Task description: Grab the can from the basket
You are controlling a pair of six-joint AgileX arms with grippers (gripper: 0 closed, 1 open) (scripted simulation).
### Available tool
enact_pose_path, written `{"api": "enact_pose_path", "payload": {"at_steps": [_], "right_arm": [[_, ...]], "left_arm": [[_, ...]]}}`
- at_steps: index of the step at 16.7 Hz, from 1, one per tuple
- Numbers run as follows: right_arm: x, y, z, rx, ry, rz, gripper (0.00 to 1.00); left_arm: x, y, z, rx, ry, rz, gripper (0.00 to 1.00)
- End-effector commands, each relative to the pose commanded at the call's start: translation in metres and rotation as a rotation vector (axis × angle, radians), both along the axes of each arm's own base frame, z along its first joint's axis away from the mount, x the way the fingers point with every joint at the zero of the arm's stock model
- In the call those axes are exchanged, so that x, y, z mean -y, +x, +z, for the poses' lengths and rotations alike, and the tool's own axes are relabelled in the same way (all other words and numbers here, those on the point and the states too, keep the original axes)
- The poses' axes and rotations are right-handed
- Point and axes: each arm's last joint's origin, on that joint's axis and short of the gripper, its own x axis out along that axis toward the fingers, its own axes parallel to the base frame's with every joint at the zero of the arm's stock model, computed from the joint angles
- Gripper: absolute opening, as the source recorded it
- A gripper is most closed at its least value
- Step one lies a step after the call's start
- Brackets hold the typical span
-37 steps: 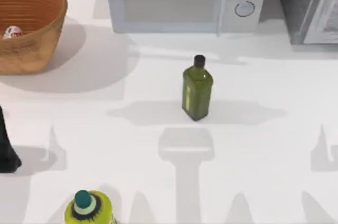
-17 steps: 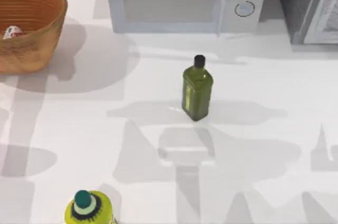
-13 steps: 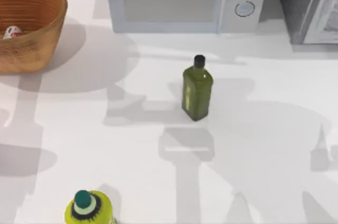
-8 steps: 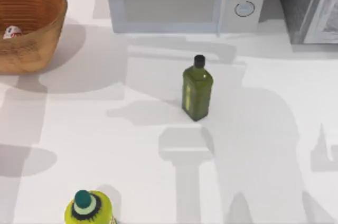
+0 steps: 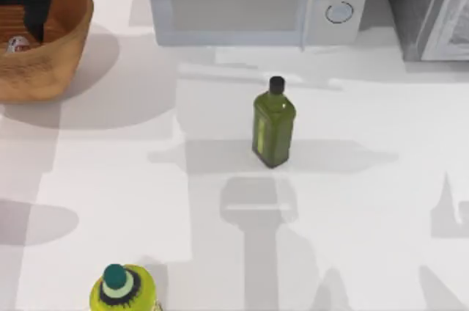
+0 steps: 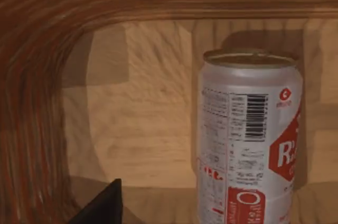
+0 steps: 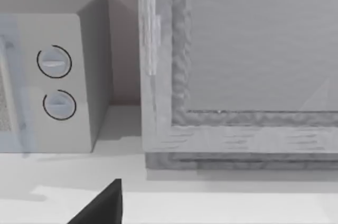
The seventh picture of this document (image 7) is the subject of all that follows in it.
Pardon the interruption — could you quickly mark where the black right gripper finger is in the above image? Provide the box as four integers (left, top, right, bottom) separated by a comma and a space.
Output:
66, 178, 124, 224

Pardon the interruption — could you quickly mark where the pale blue microwave knob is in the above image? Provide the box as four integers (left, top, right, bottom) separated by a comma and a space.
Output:
36, 44, 73, 79
42, 89, 77, 121

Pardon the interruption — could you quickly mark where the glass microwave door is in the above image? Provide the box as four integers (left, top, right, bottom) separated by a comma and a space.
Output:
0, 14, 35, 156

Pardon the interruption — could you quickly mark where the pale microwave oven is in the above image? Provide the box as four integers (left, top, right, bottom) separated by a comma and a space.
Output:
0, 0, 115, 154

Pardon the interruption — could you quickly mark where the grey cabinet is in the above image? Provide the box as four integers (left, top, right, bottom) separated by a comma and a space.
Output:
137, 0, 338, 182

